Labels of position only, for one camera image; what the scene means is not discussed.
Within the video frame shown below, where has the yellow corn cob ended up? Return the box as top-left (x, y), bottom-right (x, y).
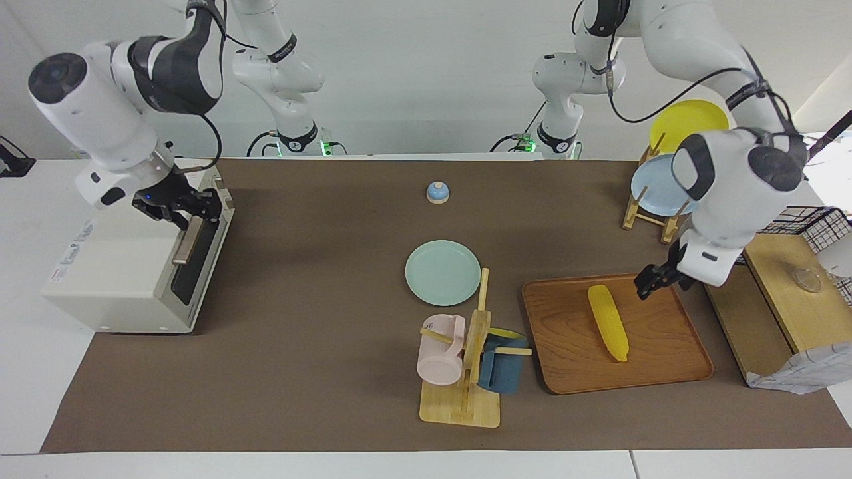
top-left (587, 285), bottom-right (630, 363)

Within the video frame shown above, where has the toaster oven glass door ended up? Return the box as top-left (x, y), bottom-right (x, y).
top-left (170, 166), bottom-right (235, 327)

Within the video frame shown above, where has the pale green plate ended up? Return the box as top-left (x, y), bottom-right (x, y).
top-left (405, 240), bottom-right (482, 307)

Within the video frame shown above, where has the white toaster oven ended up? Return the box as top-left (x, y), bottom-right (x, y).
top-left (40, 156), bottom-right (235, 335)

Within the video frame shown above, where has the wooden dish rack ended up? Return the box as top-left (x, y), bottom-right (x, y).
top-left (622, 133), bottom-right (693, 244)

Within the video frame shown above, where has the light blue plate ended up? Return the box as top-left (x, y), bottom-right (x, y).
top-left (630, 153), bottom-right (696, 217)

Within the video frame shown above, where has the brown wooden tray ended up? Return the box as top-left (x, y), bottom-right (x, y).
top-left (521, 271), bottom-right (714, 395)

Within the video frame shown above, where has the wooden shelf cabinet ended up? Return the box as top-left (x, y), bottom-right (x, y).
top-left (702, 232), bottom-right (852, 387)

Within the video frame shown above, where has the small clear glass bowl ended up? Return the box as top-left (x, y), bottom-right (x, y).
top-left (791, 267), bottom-right (823, 293)

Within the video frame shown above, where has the yellow plate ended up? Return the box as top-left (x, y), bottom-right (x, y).
top-left (649, 100), bottom-right (730, 155)

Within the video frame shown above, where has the black stand base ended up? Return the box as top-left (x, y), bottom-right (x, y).
top-left (0, 135), bottom-right (35, 178)

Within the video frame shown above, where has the white checked cloth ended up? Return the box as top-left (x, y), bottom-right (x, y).
top-left (745, 341), bottom-right (852, 395)

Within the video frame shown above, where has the dark blue mug yellow inside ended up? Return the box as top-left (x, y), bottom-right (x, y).
top-left (477, 328), bottom-right (528, 395)

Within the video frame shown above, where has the brown table mat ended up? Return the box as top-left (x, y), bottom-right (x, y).
top-left (40, 158), bottom-right (852, 454)

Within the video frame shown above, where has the black tripod leg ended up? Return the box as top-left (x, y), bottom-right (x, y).
top-left (802, 110), bottom-right (852, 182)

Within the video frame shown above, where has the pink mug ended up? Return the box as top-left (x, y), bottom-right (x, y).
top-left (417, 314), bottom-right (467, 386)

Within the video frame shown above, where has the wooden mug tree stand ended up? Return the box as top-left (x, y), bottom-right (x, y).
top-left (419, 268), bottom-right (533, 429)

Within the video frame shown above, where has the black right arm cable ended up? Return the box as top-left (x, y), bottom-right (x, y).
top-left (174, 112), bottom-right (223, 175)

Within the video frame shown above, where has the black wire basket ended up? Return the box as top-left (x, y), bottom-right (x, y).
top-left (732, 205), bottom-right (852, 307)

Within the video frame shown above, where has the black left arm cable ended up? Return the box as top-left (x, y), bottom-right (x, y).
top-left (571, 0), bottom-right (799, 144)

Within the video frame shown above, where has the black arm base cable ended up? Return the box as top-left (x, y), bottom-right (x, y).
top-left (489, 103), bottom-right (550, 154)

